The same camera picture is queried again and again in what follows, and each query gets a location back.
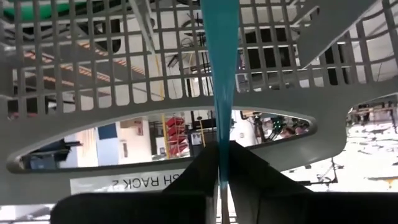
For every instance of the white dish rack label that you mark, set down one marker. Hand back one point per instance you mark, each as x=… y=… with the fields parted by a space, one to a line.
x=124 y=183

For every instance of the grey plastic cutlery basket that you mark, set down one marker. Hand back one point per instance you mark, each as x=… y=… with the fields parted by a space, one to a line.
x=280 y=152

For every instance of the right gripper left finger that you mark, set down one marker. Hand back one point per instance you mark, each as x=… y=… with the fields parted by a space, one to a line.
x=140 y=208

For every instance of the red equipment rack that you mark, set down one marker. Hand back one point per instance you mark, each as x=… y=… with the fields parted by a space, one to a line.
x=175 y=135

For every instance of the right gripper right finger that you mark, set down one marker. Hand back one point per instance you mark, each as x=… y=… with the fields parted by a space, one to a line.
x=295 y=208

